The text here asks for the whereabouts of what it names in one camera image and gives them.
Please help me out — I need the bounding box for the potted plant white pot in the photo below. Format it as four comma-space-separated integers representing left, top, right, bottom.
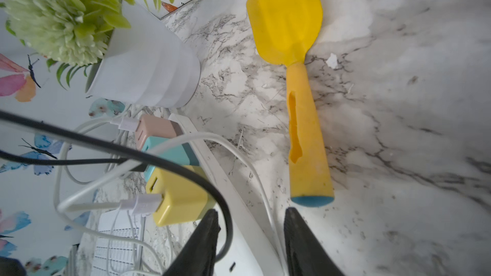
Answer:
0, 0, 202, 109

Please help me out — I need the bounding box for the teal USB charger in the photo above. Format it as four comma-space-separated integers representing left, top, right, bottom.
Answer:
141, 136, 200, 166

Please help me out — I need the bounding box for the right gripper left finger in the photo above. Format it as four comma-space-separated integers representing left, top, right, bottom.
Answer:
163, 210, 220, 276

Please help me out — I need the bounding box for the white power strip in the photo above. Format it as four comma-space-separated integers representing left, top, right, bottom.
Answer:
191, 133, 285, 275

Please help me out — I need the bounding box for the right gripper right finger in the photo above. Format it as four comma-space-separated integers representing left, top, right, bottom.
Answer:
283, 207, 344, 276

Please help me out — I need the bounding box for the pink USB charger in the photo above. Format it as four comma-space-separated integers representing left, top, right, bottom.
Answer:
135, 114, 184, 150

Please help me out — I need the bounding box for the white USB cable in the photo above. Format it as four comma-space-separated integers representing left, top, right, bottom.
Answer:
53, 116, 288, 276

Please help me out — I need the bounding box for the yellow USB charger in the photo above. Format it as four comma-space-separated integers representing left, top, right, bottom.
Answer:
146, 168, 216, 227

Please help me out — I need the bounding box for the black cable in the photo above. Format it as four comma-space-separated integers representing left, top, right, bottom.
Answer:
0, 109, 234, 263

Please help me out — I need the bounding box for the left white keyboard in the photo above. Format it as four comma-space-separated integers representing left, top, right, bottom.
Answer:
91, 210, 144, 275

